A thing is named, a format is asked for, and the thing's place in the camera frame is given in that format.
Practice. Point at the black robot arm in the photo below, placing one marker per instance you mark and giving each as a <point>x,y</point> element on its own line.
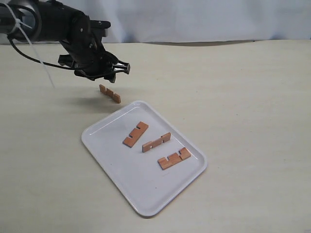
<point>31,21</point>

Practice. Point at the white plastic tray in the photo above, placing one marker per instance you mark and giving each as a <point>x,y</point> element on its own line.
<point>138,175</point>

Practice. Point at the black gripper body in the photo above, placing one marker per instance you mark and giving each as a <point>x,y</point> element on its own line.
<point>88,58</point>

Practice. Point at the white zip tie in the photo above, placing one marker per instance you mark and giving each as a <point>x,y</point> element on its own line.
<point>18,25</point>

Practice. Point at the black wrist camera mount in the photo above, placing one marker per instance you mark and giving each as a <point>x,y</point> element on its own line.
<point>100,28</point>

